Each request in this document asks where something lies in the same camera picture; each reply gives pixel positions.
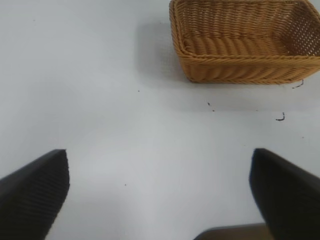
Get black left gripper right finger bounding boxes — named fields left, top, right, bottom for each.
left=248, top=147, right=320, bottom=240

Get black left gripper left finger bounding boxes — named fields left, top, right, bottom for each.
left=0, top=148, right=71, bottom=240

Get woven wicker basket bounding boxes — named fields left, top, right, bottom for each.
left=168, top=0, right=320, bottom=85

